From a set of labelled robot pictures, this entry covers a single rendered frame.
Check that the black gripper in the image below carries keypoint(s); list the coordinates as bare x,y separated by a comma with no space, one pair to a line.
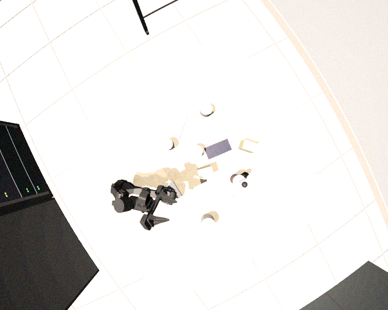
149,220

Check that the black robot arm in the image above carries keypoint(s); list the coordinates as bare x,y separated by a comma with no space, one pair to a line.
121,190

